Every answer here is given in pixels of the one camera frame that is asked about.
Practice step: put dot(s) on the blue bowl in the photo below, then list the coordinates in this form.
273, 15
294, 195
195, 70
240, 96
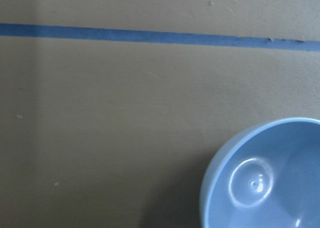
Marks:
265, 176

